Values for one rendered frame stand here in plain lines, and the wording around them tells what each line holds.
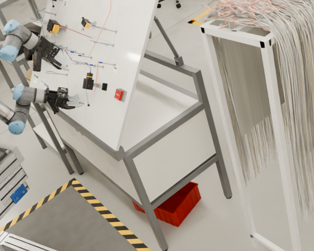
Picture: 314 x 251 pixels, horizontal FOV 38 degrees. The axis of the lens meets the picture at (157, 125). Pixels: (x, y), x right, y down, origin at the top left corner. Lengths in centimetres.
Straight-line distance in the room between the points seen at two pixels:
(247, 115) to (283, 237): 88
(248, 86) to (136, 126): 71
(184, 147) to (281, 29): 112
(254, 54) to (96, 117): 91
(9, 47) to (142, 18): 64
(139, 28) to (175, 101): 58
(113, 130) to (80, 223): 115
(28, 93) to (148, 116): 69
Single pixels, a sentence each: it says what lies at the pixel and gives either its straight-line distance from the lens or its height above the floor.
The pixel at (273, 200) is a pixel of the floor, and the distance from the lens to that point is 307.
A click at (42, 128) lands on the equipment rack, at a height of 24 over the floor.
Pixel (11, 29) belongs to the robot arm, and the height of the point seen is 157.
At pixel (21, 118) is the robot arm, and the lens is 237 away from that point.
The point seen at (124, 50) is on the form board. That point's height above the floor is 126.
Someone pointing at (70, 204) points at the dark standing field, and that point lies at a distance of 355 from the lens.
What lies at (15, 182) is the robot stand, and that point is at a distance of 230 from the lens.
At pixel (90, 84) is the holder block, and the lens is 248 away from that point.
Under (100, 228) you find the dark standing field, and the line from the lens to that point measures 326.
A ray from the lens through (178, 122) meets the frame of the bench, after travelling 253.
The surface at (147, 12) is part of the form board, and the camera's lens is 228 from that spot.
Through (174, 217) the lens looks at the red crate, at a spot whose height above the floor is 10.
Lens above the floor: 224
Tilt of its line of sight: 35 degrees down
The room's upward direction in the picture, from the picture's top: 19 degrees counter-clockwise
